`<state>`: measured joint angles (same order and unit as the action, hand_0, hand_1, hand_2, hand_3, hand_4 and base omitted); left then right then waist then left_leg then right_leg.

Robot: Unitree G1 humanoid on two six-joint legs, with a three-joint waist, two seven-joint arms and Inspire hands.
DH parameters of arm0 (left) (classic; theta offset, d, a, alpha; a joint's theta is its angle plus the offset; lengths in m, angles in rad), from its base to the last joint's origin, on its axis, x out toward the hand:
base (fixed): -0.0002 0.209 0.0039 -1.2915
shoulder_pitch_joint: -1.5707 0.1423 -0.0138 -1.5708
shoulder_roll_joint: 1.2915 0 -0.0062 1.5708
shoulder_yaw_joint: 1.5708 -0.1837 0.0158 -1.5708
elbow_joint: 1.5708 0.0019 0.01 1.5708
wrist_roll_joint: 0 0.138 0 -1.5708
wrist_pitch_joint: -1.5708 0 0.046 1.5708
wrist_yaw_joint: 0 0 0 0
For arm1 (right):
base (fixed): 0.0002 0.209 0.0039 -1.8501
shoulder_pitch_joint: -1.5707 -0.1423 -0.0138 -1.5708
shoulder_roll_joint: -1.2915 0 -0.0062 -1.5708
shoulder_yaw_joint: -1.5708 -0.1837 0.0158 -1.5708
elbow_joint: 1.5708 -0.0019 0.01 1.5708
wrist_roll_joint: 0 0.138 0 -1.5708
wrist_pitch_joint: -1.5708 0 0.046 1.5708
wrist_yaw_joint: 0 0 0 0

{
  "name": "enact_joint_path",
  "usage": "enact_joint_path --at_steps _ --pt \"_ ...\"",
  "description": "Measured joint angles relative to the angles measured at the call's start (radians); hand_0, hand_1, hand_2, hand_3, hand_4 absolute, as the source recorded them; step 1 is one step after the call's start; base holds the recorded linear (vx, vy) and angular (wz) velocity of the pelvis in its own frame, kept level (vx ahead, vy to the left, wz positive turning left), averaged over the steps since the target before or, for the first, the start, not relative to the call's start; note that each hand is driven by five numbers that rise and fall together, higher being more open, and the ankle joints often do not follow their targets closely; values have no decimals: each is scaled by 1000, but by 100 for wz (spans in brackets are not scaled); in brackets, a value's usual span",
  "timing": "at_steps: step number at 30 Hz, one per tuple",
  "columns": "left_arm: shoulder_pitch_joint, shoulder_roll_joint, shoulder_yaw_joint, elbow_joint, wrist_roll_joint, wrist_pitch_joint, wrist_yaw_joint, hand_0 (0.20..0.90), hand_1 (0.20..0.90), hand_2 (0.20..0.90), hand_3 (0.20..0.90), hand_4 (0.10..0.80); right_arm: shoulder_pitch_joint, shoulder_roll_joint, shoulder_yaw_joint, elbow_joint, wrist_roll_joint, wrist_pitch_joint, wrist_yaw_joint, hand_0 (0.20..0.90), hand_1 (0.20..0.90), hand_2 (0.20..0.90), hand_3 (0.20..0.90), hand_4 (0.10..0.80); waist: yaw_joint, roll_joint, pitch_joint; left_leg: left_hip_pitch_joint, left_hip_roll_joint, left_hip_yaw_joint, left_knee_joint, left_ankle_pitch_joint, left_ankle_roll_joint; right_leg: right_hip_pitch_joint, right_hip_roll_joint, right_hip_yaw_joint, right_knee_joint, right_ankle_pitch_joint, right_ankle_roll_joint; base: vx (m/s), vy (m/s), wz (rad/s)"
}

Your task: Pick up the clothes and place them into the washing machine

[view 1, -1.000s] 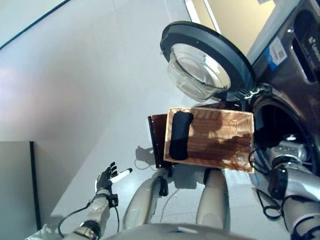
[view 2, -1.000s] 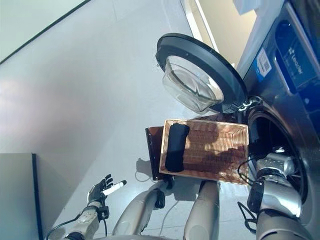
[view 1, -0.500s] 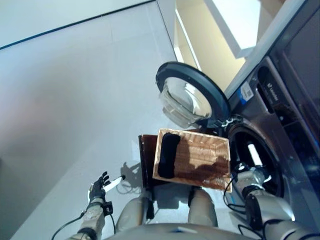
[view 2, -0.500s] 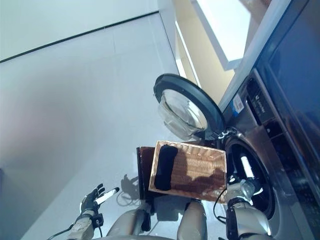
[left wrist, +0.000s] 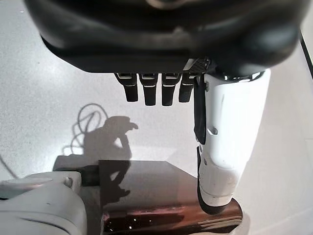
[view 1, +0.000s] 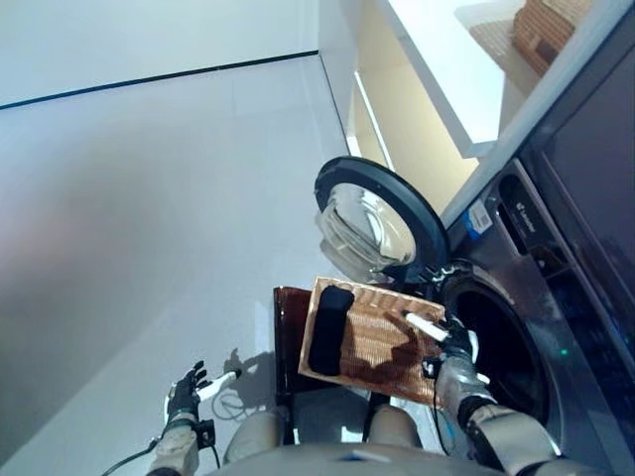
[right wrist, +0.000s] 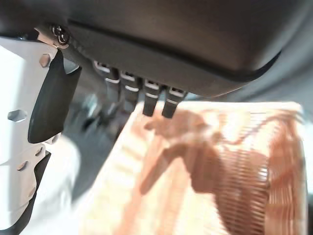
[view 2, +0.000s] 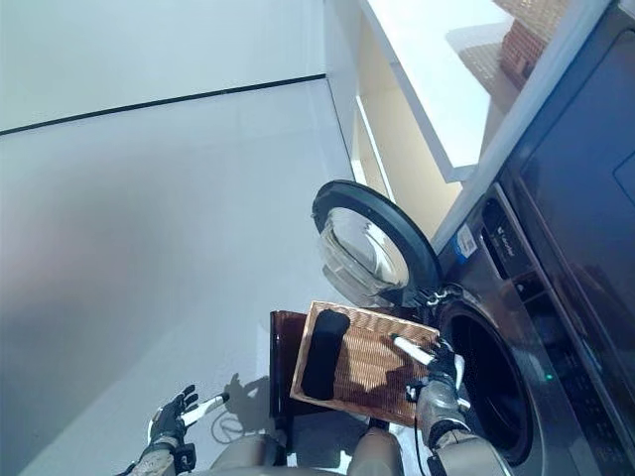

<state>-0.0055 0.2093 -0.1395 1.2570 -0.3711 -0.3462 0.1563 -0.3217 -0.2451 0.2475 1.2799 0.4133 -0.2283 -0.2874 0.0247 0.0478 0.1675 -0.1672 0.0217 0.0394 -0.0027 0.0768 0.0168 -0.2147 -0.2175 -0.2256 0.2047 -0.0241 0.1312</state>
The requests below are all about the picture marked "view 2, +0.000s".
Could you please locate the right silver robot leg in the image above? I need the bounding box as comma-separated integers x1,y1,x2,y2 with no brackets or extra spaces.
346,425,413,476

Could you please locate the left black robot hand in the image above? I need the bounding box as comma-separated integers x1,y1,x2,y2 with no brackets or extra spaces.
148,384,230,440

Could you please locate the blue energy label sticker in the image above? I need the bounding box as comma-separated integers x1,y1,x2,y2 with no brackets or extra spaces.
453,222,480,259

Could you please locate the left silver robot leg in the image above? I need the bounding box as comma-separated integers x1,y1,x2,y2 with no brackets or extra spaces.
207,430,289,476

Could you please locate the black garment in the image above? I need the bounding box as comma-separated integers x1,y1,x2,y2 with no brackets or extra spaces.
302,309,350,401

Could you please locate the small brown wicker basket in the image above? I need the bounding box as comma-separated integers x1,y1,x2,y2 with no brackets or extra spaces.
498,19,548,90

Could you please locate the silver robot leg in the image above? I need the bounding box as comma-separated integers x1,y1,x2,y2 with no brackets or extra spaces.
207,430,289,476
346,425,413,476

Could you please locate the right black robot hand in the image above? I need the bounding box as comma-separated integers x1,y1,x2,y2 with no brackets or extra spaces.
391,334,467,393

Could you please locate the glossy brown stool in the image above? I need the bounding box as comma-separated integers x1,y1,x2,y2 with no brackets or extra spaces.
269,309,318,437

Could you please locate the rectangular wicker laundry basket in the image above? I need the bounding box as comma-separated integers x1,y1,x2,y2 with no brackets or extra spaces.
289,299,443,427

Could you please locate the round glass washer door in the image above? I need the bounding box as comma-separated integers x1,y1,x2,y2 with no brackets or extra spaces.
311,178,443,303

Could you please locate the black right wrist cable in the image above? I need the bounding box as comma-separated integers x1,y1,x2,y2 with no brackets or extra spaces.
414,420,433,476

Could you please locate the dark stacked dryer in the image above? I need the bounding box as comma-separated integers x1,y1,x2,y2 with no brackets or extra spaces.
498,12,635,432

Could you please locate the white floor cable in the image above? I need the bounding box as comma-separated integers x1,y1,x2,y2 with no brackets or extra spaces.
210,411,244,445

